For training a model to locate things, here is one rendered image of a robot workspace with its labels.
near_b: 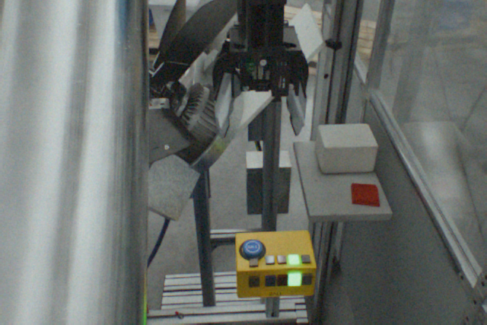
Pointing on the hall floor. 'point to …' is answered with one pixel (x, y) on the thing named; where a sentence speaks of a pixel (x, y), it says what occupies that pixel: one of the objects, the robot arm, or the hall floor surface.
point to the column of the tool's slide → (341, 62)
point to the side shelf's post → (324, 272)
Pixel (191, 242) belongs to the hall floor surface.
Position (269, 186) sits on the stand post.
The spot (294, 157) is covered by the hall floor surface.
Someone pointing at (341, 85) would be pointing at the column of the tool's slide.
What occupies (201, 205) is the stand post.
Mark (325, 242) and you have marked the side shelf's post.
